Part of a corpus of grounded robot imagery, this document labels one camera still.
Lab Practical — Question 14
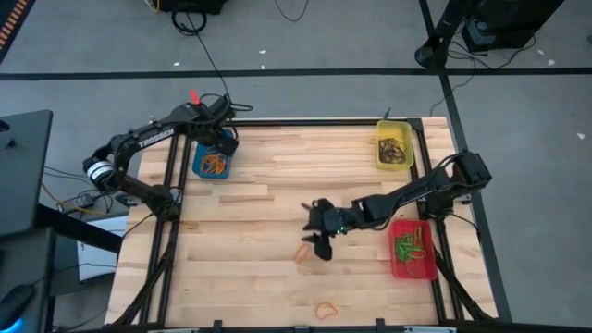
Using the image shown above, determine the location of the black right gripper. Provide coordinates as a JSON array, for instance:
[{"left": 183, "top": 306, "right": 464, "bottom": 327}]
[{"left": 300, "top": 198, "right": 361, "bottom": 263}]

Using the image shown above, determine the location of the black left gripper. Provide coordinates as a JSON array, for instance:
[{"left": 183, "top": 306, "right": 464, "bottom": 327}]
[{"left": 196, "top": 108, "right": 241, "bottom": 158}]

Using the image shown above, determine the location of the green rubber band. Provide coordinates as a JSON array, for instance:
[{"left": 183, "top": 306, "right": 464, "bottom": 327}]
[
  {"left": 393, "top": 233, "right": 415, "bottom": 255},
  {"left": 401, "top": 242, "right": 427, "bottom": 264},
  {"left": 395, "top": 247, "right": 420, "bottom": 265},
  {"left": 393, "top": 232, "right": 427, "bottom": 265}
]

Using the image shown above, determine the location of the pink-red plastic basket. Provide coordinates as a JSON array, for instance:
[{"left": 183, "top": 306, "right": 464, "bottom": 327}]
[{"left": 387, "top": 218, "right": 439, "bottom": 282}]

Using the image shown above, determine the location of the dark purple rubber band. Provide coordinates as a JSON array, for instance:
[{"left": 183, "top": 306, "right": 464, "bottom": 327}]
[
  {"left": 386, "top": 143, "right": 408, "bottom": 166},
  {"left": 377, "top": 137, "right": 398, "bottom": 158},
  {"left": 390, "top": 138, "right": 409, "bottom": 161},
  {"left": 379, "top": 150, "right": 403, "bottom": 167}
]

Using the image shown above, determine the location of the blue plastic basket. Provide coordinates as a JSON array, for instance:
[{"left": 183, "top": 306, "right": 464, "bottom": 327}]
[{"left": 191, "top": 129, "right": 238, "bottom": 181}]

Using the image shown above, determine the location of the yellow translucent plastic basket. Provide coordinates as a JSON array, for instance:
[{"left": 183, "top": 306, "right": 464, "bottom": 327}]
[{"left": 375, "top": 119, "right": 415, "bottom": 171}]

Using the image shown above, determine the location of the black equipment case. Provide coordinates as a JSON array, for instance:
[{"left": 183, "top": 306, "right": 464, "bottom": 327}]
[{"left": 159, "top": 0, "right": 231, "bottom": 16}]

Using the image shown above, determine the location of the small black device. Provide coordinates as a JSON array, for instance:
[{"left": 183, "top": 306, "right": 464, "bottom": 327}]
[{"left": 57, "top": 192, "right": 97, "bottom": 215}]

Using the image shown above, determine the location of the white box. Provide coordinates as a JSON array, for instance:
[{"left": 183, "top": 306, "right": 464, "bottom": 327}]
[{"left": 76, "top": 215, "right": 130, "bottom": 283}]

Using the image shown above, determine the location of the dark grey desk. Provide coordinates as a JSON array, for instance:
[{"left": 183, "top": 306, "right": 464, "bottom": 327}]
[{"left": 0, "top": 108, "right": 54, "bottom": 238}]

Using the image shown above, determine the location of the orange-striped black mat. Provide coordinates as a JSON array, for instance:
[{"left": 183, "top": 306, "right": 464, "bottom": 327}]
[{"left": 0, "top": 0, "right": 37, "bottom": 64}]

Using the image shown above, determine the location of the black computer mouse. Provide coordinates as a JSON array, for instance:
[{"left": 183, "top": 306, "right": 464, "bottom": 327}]
[{"left": 0, "top": 283, "right": 37, "bottom": 330}]

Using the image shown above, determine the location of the black equipment box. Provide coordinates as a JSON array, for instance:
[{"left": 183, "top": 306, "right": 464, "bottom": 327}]
[{"left": 461, "top": 0, "right": 566, "bottom": 54}]

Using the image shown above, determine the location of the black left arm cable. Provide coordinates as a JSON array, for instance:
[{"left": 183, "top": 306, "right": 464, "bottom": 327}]
[{"left": 201, "top": 92, "right": 254, "bottom": 115}]

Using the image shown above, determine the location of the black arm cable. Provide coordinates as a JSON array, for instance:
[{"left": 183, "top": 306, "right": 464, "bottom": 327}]
[
  {"left": 432, "top": 153, "right": 466, "bottom": 179},
  {"left": 201, "top": 92, "right": 254, "bottom": 115}
]

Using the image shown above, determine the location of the thin black floor cable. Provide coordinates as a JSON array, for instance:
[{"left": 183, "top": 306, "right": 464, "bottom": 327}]
[{"left": 184, "top": 11, "right": 232, "bottom": 98}]

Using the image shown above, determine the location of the coiled black floor cable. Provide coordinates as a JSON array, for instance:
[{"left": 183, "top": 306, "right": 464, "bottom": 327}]
[{"left": 170, "top": 7, "right": 209, "bottom": 37}]

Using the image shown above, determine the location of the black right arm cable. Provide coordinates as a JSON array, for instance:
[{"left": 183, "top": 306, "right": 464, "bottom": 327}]
[{"left": 432, "top": 153, "right": 466, "bottom": 179}]

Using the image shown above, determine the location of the yellow cable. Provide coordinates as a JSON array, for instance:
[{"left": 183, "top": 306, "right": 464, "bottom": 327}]
[{"left": 40, "top": 181, "right": 115, "bottom": 218}]

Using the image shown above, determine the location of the black stand post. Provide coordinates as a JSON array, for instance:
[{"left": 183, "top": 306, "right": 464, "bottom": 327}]
[{"left": 413, "top": 0, "right": 477, "bottom": 70}]

